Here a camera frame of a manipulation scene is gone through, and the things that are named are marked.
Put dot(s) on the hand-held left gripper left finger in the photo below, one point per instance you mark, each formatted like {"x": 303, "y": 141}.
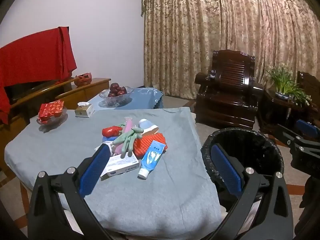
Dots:
{"x": 95, "y": 167}

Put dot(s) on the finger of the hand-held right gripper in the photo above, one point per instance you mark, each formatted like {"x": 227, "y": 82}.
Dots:
{"x": 287, "y": 135}
{"x": 306, "y": 127}

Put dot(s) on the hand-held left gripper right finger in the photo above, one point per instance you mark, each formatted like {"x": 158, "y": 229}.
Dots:
{"x": 225, "y": 170}

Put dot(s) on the white cardboard box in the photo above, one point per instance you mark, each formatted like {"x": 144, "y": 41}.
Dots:
{"x": 120, "y": 166}

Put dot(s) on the blue plastic wrapper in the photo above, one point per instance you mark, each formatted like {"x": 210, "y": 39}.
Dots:
{"x": 108, "y": 140}

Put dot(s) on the black lined trash bin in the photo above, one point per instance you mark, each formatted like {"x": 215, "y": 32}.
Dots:
{"x": 262, "y": 155}

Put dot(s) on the red plastic bag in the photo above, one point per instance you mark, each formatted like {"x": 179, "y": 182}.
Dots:
{"x": 111, "y": 131}

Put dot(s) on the green rubber glove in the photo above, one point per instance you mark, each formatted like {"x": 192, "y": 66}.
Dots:
{"x": 126, "y": 141}

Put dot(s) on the light blue tube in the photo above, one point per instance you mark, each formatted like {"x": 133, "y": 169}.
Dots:
{"x": 152, "y": 155}

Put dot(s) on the orange foam net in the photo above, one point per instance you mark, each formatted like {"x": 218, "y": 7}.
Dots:
{"x": 155, "y": 140}

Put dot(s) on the blue white pouch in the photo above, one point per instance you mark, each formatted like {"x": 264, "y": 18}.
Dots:
{"x": 146, "y": 125}

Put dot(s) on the dark wooden side table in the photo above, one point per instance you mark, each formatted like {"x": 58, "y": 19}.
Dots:
{"x": 275, "y": 110}

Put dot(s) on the dark wooden armchair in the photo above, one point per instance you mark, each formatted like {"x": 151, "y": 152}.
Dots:
{"x": 230, "y": 92}
{"x": 310, "y": 85}

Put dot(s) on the green plant in patterned pot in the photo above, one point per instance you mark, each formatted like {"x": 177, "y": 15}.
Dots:
{"x": 285, "y": 85}

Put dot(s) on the tissue box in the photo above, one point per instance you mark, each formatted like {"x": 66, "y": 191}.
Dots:
{"x": 83, "y": 111}

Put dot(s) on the cream scalloped tablecloth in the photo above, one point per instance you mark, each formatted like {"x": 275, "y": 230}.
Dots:
{"x": 193, "y": 117}

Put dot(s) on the grey blanket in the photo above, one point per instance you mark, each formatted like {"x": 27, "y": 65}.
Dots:
{"x": 162, "y": 192}

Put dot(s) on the glass fruit bowl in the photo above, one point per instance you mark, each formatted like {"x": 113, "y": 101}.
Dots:
{"x": 117, "y": 101}

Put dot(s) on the red patterned packet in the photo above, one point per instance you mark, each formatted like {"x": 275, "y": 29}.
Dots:
{"x": 51, "y": 110}

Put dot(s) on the red apple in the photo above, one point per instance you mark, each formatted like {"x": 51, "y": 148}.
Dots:
{"x": 122, "y": 91}
{"x": 112, "y": 94}
{"x": 115, "y": 87}

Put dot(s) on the wooden cabinet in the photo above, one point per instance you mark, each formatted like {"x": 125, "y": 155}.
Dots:
{"x": 82, "y": 92}

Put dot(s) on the black television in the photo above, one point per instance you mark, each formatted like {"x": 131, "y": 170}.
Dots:
{"x": 25, "y": 90}

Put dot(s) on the red cloth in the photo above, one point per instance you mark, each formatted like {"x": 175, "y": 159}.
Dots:
{"x": 30, "y": 55}

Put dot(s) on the beige patterned curtain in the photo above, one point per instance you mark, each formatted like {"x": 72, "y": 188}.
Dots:
{"x": 200, "y": 30}

